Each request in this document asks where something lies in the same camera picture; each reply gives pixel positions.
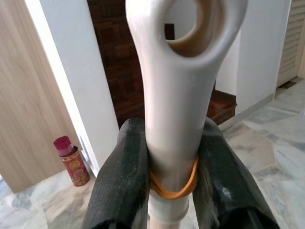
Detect cream louvered door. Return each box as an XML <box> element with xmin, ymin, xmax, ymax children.
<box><xmin>276</xmin><ymin>0</ymin><xmax>305</xmax><ymax>89</ymax></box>

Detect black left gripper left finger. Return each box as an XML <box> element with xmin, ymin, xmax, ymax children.
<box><xmin>82</xmin><ymin>117</ymin><xmax>151</xmax><ymax>229</ymax></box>

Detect dark wooden stairs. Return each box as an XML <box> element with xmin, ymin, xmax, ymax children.
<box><xmin>87</xmin><ymin>0</ymin><xmax>238</xmax><ymax>126</ymax></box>

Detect red spray can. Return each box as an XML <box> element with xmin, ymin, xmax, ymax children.
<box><xmin>53</xmin><ymin>135</ymin><xmax>91</xmax><ymax>187</ymax></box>

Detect orange rubber band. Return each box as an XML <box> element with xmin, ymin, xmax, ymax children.
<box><xmin>149</xmin><ymin>158</ymin><xmax>200</xmax><ymax>199</ymax></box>

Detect light wooden door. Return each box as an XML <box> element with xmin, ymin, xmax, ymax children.
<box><xmin>0</xmin><ymin>0</ymin><xmax>83</xmax><ymax>194</ymax></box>

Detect white plastic broom handle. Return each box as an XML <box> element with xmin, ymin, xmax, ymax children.
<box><xmin>125</xmin><ymin>0</ymin><xmax>246</xmax><ymax>229</ymax></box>

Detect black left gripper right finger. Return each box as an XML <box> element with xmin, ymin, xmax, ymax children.
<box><xmin>193</xmin><ymin>117</ymin><xmax>280</xmax><ymax>229</ymax></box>

